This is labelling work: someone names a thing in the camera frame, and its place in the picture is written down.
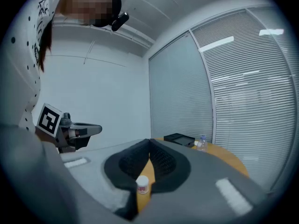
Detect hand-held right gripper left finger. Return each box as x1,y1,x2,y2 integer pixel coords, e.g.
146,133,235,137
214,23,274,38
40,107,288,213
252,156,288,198
60,138,150,221

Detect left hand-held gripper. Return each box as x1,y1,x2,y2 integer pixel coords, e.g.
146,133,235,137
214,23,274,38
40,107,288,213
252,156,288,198
36,102,103,154

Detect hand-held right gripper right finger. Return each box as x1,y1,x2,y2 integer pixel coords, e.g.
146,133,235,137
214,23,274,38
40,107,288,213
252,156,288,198
137,138,267,224

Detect clear plastic cup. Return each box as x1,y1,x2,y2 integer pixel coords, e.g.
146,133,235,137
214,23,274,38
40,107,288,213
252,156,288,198
136,182,150,195

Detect person's left forearm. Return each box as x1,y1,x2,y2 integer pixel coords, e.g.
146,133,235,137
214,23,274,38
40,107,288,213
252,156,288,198
35,126,58,148

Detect plastic water bottle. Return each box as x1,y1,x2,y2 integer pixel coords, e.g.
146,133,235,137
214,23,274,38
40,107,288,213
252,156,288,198
196,134,209,153

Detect black box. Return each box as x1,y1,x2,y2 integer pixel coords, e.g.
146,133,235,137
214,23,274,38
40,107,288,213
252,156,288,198
163,133,196,148

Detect grey window blinds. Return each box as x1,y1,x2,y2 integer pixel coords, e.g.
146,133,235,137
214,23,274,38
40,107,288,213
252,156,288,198
149,6,299,191

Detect person's white dotted shirt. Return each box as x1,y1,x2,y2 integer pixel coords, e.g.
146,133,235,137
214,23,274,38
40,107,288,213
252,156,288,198
0,0,65,133

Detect person's head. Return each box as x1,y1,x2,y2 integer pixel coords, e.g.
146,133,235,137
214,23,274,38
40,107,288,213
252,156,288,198
57,0,113,27

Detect black head-mounted camera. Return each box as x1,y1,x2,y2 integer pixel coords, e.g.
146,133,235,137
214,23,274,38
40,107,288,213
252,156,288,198
92,0,130,32

